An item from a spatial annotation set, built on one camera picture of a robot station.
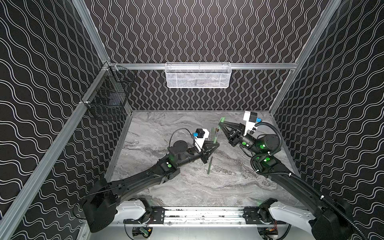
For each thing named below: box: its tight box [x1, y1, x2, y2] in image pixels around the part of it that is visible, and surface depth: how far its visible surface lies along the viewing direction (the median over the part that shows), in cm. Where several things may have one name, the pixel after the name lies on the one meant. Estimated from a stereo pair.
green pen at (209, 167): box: [207, 156, 213, 176], surface depth 92 cm
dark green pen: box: [213, 131, 219, 144], surface depth 66 cm
